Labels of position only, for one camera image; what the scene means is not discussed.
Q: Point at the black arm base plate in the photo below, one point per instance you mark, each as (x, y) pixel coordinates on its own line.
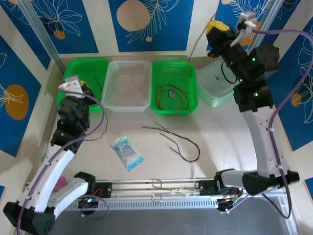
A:
(105, 189)
(206, 188)

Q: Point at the white plastic mesh basket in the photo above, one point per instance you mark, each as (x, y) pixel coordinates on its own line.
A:
(127, 73)

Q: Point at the blue wet wipes packet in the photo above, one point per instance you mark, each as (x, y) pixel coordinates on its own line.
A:
(126, 153)

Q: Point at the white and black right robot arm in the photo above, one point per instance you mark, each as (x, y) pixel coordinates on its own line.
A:
(264, 147)

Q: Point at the grey metal plate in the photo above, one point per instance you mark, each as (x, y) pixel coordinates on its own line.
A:
(159, 222)

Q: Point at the green mesh basket with sticker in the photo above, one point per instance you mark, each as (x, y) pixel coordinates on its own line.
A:
(171, 71)

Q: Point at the pink cloth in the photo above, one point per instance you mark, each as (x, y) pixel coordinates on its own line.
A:
(61, 183)

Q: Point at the small printed sticker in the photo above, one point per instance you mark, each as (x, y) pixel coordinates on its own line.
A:
(171, 94)

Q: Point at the pale green lidded container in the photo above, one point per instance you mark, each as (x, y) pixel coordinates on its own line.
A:
(210, 80)

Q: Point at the aluminium extrusion rail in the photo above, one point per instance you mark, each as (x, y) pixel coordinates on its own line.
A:
(137, 186)

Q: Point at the aluminium frame post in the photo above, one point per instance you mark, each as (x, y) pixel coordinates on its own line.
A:
(42, 31)
(269, 7)

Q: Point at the green plastic mesh basket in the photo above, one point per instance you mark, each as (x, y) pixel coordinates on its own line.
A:
(93, 68)

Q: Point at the small controller board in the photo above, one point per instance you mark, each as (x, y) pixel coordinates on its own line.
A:
(88, 201)
(227, 202)

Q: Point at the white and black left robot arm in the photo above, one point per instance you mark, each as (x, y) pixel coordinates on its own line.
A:
(56, 166)

